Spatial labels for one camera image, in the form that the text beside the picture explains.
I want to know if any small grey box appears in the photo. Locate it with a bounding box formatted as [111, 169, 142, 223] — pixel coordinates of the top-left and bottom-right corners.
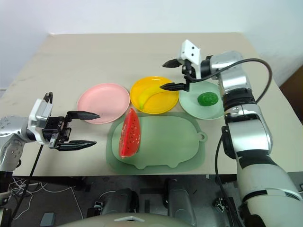
[39, 212, 57, 226]

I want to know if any dark rounded robot leg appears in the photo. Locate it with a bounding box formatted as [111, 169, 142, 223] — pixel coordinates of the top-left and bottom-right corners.
[97, 187, 140, 216]
[164, 178, 197, 227]

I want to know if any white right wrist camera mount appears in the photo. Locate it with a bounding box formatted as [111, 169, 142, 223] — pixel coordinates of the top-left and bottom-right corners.
[178, 39, 202, 79]

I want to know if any green animal-shaped silicone mat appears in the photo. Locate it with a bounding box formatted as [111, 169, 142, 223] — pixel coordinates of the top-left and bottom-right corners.
[105, 111, 208, 176]

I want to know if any grey robot torso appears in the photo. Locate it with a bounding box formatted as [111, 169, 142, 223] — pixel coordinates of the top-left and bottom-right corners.
[58, 211, 172, 227]

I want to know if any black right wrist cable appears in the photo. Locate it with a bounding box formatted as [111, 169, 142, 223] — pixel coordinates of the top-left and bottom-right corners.
[189, 58, 273, 104]

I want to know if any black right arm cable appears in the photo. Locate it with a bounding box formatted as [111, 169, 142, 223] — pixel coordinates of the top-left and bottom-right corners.
[214, 126, 239, 215]

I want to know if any yellow plate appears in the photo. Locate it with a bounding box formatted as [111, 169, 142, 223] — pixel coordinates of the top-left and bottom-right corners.
[129, 75, 179, 115]

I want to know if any red toy watermelon slice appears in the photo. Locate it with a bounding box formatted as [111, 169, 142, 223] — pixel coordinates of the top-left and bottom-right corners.
[118, 107, 142, 159]

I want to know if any light green plate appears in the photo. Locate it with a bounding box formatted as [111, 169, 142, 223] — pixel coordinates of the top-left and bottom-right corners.
[178, 81, 225, 120]

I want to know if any brown wooden furniture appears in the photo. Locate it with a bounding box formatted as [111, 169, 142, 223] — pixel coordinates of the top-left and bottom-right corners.
[278, 68, 303, 96]

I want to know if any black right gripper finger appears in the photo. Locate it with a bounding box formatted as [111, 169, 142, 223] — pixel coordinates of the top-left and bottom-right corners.
[159, 82, 187, 91]
[162, 58, 184, 70]

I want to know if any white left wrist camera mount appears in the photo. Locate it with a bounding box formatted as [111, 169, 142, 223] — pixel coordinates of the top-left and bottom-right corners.
[27, 98, 53, 145]

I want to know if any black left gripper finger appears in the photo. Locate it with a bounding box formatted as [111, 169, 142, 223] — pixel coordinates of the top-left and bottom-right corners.
[54, 140, 98, 152]
[67, 110, 101, 121]

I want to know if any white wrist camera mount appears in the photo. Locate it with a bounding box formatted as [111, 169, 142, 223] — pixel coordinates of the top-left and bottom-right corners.
[178, 39, 202, 79]
[27, 98, 53, 145]

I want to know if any green toy vegetable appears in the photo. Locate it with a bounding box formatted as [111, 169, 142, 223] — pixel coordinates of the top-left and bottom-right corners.
[197, 92, 219, 107]

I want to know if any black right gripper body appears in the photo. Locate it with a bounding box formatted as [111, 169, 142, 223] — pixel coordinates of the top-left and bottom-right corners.
[181, 60, 197, 92]

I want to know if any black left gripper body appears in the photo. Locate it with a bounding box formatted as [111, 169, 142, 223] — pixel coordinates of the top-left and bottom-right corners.
[42, 111, 73, 149]

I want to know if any white floor cable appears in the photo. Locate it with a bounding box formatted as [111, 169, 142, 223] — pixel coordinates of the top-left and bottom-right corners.
[9, 176, 84, 219]

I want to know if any pink plate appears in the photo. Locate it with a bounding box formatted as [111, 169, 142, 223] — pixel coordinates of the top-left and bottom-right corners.
[76, 82, 131, 125]

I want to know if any yellow toy banana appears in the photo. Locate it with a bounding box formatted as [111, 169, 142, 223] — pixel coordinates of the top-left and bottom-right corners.
[138, 86, 167, 110]

